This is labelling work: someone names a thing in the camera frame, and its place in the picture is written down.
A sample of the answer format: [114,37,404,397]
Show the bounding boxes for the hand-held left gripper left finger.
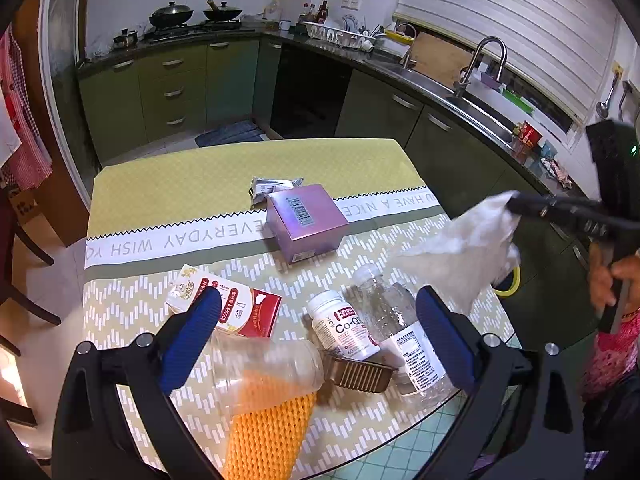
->
[52,287,226,480]

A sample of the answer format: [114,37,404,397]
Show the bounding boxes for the white supplement bottle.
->
[305,289,383,361]

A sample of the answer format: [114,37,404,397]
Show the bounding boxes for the steel ladle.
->
[595,75,618,118]

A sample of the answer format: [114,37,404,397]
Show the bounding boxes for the yellow rimmed trash bin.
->
[492,262,522,298]

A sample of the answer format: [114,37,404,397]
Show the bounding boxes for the blue floor mat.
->
[194,120,266,147]

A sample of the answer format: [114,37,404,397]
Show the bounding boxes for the green kitchen cabinets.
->
[75,37,601,281]

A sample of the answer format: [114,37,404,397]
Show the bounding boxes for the dark wooden chair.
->
[0,190,63,426]

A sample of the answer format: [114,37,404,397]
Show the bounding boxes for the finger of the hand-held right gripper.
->
[507,191,606,217]
[539,208,640,234]

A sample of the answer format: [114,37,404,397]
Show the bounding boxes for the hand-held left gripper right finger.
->
[415,285,586,480]

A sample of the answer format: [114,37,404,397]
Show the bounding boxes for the steel kitchen sink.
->
[400,67,516,143]

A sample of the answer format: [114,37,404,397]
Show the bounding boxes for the green tray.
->
[502,87,538,116]

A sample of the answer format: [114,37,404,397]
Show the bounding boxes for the gas stove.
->
[142,20,256,43]

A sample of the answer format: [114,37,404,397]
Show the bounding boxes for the white window blind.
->
[392,0,621,128]

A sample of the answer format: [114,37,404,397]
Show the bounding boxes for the red container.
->
[515,121,543,148]

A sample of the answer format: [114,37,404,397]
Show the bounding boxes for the person's patterned clothing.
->
[582,310,640,401]

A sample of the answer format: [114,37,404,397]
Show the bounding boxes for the black wok with wooden handle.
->
[201,0,244,23]

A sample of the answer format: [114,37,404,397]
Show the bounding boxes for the yellow patterned tablecloth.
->
[82,137,516,480]

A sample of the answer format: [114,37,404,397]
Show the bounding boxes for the white dish rack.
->
[302,20,378,50]

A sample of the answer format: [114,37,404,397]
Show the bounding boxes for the black wok with lid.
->
[149,1,195,28]

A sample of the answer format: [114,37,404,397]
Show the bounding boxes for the crumpled cloth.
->
[542,159,576,186]

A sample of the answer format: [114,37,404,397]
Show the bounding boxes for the clear plastic water bottle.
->
[350,262,458,406]

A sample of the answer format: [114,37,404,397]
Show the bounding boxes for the wooden cutting board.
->
[410,30,476,88]

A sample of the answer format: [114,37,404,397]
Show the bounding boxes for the brown foil tray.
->
[322,347,401,395]

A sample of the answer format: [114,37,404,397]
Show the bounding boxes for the steel kitchen faucet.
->
[452,36,508,98]

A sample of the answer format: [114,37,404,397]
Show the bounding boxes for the white plastic bag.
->
[395,191,523,317]

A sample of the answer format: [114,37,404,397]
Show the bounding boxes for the red checkered cloth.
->
[0,30,53,191]

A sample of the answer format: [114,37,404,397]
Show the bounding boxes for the yellow basket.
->
[385,22,418,43]

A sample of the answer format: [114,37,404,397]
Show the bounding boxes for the white and red carton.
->
[166,264,283,338]

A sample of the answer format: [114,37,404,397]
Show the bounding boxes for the silver snack wrapper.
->
[248,176,307,207]

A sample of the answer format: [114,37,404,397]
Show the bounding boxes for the purple cardboard box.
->
[265,184,350,265]

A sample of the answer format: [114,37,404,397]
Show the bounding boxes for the person's right hand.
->
[589,242,640,312]

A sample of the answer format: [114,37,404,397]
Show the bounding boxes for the clear plastic cup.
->
[210,332,326,407]

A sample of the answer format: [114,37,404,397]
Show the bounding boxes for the orange foam net sleeve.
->
[222,370,318,480]

